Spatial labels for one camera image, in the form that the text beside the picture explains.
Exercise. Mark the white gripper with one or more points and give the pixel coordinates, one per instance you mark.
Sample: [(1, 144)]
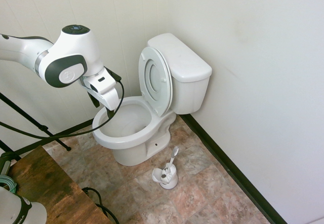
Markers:
[(106, 92)]

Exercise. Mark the white toilet brush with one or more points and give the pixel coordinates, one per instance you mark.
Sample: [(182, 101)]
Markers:
[(172, 158)]

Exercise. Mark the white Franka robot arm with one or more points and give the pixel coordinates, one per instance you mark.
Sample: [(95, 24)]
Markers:
[(76, 46)]

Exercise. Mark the white toilet bowl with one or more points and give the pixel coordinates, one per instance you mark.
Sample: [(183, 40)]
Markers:
[(131, 153)]

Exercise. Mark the white toilet seat cover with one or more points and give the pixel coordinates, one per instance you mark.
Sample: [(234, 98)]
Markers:
[(156, 78)]

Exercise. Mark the white toilet tank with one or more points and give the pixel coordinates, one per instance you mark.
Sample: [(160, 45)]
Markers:
[(189, 94)]

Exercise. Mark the white toilet tank lid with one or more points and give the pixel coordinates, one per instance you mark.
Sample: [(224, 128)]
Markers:
[(182, 56)]

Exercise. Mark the white toilet brush holder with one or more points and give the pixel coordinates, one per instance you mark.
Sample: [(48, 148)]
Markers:
[(169, 183)]

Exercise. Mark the grey green tube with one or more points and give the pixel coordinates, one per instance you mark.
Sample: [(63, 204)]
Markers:
[(5, 165)]

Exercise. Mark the black wall baseboard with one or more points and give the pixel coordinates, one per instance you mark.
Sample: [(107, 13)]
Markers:
[(78, 126), (227, 163)]

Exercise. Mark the black camera tripod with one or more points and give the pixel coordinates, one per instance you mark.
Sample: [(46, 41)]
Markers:
[(41, 128)]

